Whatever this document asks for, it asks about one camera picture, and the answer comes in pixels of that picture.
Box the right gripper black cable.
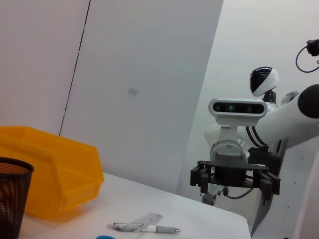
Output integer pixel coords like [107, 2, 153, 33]
[224, 185, 255, 199]

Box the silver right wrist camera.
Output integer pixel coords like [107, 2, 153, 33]
[208, 98, 268, 125]

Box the black cable with connector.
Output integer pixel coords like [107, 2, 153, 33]
[296, 39, 319, 73]

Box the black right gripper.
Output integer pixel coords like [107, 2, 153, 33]
[190, 160, 281, 200]

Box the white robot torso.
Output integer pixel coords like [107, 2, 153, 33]
[203, 96, 319, 239]

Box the white grey clear pen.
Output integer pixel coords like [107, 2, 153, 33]
[107, 222, 181, 235]

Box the clear plastic ruler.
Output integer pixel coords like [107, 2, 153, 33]
[129, 213, 164, 229]

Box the yellow plastic storage bin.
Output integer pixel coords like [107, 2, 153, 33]
[0, 126, 105, 220]

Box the black mesh pen holder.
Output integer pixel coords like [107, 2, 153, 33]
[0, 157, 35, 239]

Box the black white robot head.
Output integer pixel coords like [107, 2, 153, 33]
[250, 66, 279, 97]

